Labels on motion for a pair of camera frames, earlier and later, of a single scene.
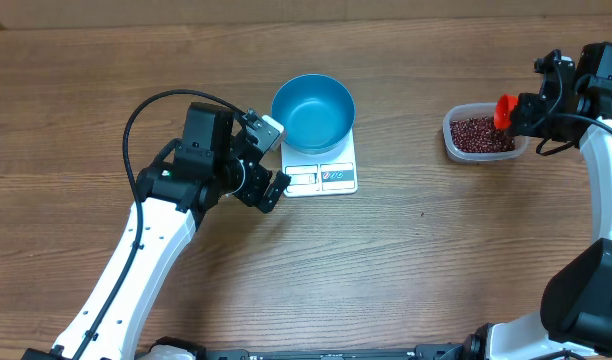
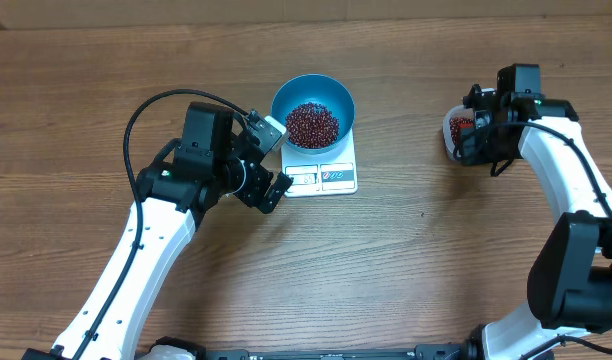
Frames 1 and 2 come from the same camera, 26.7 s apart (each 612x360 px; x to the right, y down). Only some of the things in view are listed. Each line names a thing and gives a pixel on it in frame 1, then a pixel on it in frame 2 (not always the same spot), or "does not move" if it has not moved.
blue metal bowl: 318,112 does not move
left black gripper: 252,195 does not move
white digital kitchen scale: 329,173 does not move
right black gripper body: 530,119 to 486,148
